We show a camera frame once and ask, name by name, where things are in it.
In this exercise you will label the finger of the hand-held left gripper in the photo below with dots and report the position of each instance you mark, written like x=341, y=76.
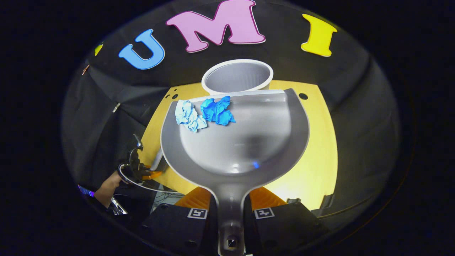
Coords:
x=153, y=175

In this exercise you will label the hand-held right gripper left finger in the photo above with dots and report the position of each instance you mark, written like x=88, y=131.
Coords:
x=177, y=227

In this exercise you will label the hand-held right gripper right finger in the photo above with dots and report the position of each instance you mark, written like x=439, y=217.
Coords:
x=284, y=227

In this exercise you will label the light blue paper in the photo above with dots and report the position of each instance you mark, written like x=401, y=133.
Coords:
x=188, y=115

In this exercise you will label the grey plastic dustpan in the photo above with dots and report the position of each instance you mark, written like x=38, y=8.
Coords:
x=241, y=142

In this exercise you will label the grey ribbed garbage bin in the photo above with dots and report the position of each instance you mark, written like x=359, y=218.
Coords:
x=236, y=76

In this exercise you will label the wooden desktop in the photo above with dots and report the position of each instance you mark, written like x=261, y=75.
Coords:
x=316, y=160

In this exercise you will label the white clip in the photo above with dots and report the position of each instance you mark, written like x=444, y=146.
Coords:
x=116, y=107

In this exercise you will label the orange clip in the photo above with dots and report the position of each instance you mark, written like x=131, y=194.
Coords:
x=85, y=69

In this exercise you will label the black backdrop cloth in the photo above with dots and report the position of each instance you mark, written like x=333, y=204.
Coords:
x=355, y=106

